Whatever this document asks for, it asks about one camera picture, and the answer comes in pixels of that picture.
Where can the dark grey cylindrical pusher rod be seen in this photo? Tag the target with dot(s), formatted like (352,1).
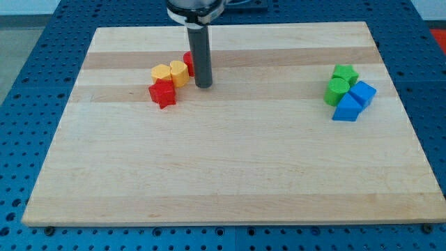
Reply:
(200,51)

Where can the yellow hexagon block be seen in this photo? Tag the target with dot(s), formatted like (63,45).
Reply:
(160,71)

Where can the red star block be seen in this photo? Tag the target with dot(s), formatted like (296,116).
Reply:
(163,93)

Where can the green star block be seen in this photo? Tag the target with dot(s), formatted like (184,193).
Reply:
(346,72)

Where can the red cylinder block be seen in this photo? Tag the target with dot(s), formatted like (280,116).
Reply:
(187,59)

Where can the light wooden board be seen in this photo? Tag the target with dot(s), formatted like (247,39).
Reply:
(259,147)

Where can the green cylinder block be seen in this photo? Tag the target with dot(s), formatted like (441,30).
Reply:
(336,89)

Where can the blue triangle block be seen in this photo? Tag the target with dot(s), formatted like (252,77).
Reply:
(348,109)

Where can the blue cube block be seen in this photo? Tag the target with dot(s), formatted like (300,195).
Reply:
(363,93)

